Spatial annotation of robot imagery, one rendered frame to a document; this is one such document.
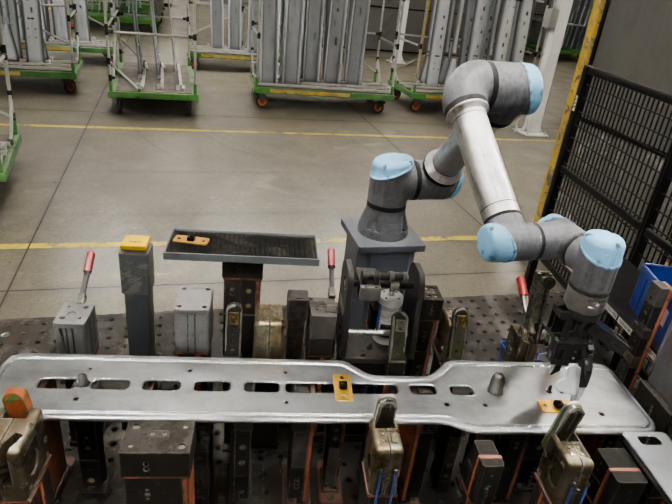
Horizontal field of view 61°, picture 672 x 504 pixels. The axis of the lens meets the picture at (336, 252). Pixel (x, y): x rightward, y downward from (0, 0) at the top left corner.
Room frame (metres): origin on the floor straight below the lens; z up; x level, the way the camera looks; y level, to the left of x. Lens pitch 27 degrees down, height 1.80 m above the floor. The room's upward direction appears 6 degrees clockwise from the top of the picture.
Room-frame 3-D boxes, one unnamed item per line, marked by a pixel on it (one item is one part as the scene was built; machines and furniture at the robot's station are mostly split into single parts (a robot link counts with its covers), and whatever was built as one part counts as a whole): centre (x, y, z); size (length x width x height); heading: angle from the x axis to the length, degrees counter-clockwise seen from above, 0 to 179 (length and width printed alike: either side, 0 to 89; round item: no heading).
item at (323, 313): (1.15, 0.01, 0.89); 0.13 x 0.11 x 0.38; 8
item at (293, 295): (1.16, 0.08, 0.90); 0.05 x 0.05 x 0.40; 8
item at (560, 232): (1.06, -0.44, 1.35); 0.11 x 0.11 x 0.08; 20
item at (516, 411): (0.95, -0.03, 1.00); 1.38 x 0.22 x 0.02; 98
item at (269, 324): (1.09, 0.14, 0.89); 0.13 x 0.11 x 0.38; 8
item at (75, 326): (1.04, 0.56, 0.88); 0.11 x 0.10 x 0.36; 8
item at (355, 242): (1.58, -0.13, 0.90); 0.21 x 0.21 x 0.40; 17
